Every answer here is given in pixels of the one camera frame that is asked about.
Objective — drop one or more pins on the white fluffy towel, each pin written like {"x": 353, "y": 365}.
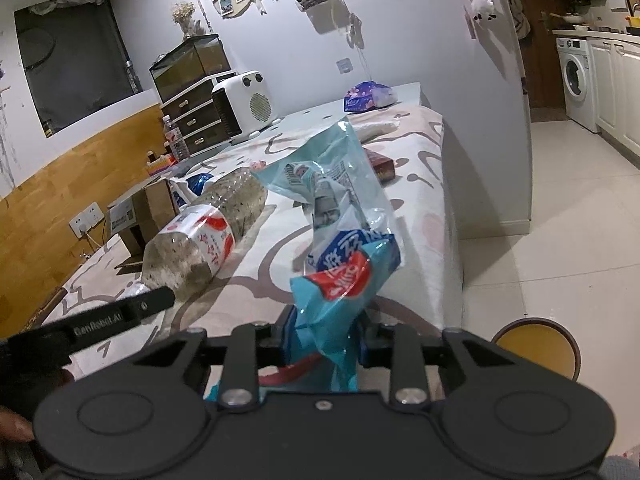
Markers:
{"x": 367, "y": 130}

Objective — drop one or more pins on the white wall socket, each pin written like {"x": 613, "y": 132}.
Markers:
{"x": 344, "y": 65}

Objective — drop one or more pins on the dark window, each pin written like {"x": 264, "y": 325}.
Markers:
{"x": 74, "y": 60}

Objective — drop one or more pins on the small water bottle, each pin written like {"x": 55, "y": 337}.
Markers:
{"x": 175, "y": 139}

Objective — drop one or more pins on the dark drawer organizer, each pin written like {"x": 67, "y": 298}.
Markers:
{"x": 193, "y": 112}

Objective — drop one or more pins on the yellow trash bin dark rim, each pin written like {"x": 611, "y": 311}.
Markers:
{"x": 544, "y": 342}

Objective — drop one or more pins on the large clear plastic bottle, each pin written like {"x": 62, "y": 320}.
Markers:
{"x": 186, "y": 255}

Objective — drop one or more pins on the white space heater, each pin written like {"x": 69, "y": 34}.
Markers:
{"x": 244, "y": 105}

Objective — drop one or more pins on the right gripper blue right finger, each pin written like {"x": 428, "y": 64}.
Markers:
{"x": 363, "y": 334}

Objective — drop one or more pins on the pink container box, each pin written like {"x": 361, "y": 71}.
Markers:
{"x": 156, "y": 164}

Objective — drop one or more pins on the red cigarette pack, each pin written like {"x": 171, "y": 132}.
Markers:
{"x": 383, "y": 166}

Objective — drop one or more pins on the glass fish tank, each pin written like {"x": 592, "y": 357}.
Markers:
{"x": 193, "y": 59}

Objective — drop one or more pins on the purple tissue pack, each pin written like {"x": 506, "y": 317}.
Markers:
{"x": 368, "y": 95}

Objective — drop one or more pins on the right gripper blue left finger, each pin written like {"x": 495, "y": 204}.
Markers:
{"x": 282, "y": 333}

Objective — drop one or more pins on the white red plastic bag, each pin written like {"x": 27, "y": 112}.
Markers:
{"x": 187, "y": 190}

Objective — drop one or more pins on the brown cardboard box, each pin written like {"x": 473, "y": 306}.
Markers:
{"x": 137, "y": 216}

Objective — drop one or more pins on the double wall power outlet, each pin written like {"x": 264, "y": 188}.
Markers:
{"x": 86, "y": 220}

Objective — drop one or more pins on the person left hand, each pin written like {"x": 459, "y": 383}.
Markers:
{"x": 14, "y": 428}

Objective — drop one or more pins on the white kitchen cabinets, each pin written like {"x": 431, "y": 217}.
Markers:
{"x": 616, "y": 65}

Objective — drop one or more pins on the dried flower vase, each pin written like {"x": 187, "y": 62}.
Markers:
{"x": 182, "y": 15}

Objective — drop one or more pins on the white washing machine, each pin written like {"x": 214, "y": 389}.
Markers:
{"x": 578, "y": 86}

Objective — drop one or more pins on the white plush sheep toy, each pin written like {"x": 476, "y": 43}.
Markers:
{"x": 483, "y": 10}

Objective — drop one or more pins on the light blue snack bag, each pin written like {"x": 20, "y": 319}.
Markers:
{"x": 327, "y": 242}

